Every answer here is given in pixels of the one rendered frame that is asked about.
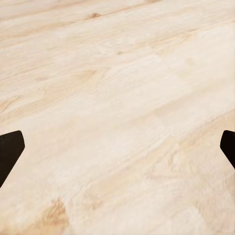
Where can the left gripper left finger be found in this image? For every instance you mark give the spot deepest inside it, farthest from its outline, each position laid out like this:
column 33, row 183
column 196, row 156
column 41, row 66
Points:
column 11, row 147

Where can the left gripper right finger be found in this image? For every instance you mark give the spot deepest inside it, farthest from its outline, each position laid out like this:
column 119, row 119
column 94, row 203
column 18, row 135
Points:
column 227, row 145

